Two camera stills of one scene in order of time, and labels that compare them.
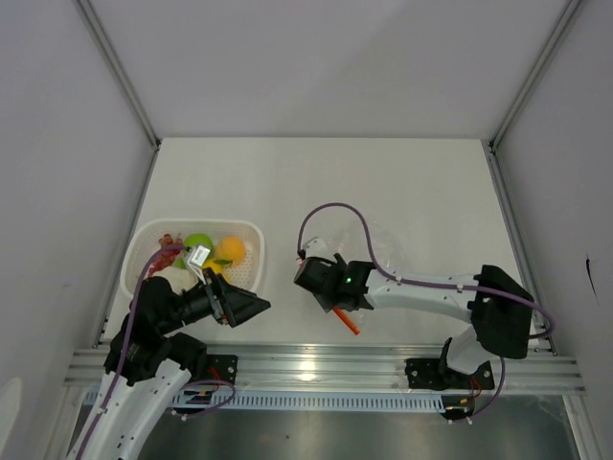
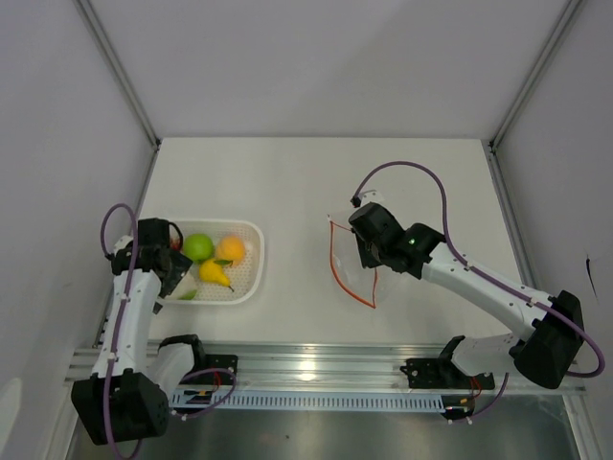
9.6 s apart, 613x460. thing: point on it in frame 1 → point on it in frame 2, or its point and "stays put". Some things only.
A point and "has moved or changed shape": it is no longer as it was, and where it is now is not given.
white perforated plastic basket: [144, 241] stays put
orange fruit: [231, 248] stays put
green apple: [199, 239] stays put
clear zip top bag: [389, 243] has moved or changed shape
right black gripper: [340, 263] → [371, 262]
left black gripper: [230, 303] → [180, 265]
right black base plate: [424, 374] stays put
